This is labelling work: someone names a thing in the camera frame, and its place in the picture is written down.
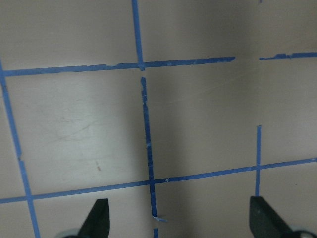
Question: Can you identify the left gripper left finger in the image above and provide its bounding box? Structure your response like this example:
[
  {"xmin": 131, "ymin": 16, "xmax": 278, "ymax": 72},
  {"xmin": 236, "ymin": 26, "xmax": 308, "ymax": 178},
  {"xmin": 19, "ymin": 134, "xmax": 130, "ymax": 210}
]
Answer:
[{"xmin": 77, "ymin": 198, "xmax": 110, "ymax": 238}]

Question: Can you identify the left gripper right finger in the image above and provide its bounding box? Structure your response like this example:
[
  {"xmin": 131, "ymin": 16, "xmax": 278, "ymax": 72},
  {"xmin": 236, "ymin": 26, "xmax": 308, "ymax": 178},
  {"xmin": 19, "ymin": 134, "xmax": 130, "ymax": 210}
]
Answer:
[{"xmin": 249, "ymin": 196, "xmax": 301, "ymax": 238}]

